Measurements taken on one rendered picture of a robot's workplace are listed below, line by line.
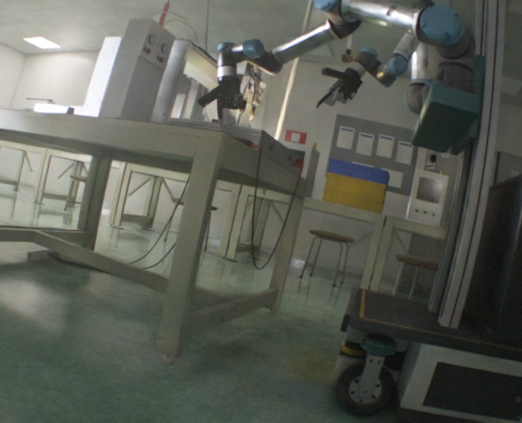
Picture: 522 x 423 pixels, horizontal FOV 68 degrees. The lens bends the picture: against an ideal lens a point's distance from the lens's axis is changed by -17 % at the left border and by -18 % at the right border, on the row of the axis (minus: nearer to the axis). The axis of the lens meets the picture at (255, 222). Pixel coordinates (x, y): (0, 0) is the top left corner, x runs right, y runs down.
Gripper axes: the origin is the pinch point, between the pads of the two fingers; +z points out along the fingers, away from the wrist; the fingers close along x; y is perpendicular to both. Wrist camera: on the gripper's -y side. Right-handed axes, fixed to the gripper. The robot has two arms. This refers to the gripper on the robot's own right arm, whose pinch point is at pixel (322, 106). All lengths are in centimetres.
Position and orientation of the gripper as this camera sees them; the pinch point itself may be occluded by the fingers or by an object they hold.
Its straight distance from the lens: 183.4
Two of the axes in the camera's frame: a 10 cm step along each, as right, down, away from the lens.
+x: -2.7, -1.5, 9.5
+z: -6.0, 8.0, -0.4
